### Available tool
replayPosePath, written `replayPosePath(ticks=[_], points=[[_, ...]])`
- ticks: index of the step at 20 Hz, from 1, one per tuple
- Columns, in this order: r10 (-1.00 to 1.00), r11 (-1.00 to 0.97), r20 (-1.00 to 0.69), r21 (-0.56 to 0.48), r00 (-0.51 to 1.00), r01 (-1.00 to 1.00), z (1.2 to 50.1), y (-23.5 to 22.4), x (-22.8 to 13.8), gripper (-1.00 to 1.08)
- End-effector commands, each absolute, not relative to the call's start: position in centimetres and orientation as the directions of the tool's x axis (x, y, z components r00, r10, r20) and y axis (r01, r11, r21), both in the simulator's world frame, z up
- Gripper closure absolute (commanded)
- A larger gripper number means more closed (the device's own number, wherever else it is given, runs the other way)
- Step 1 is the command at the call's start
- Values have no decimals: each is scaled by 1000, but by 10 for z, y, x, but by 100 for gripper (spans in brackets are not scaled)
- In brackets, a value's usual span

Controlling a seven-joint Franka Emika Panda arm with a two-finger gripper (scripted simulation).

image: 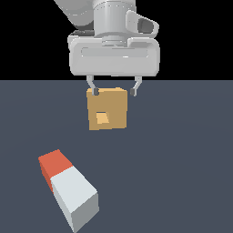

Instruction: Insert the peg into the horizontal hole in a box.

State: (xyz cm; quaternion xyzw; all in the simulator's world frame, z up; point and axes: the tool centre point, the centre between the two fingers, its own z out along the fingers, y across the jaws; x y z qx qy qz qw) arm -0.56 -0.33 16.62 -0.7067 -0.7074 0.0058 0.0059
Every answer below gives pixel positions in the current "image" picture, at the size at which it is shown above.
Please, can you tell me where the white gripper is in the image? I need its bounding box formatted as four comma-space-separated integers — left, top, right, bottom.
66, 35, 161, 97

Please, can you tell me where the red and white peg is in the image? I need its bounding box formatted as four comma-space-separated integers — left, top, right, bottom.
37, 148, 100, 233

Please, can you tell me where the tan box with square hole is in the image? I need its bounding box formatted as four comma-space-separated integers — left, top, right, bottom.
86, 86, 128, 131

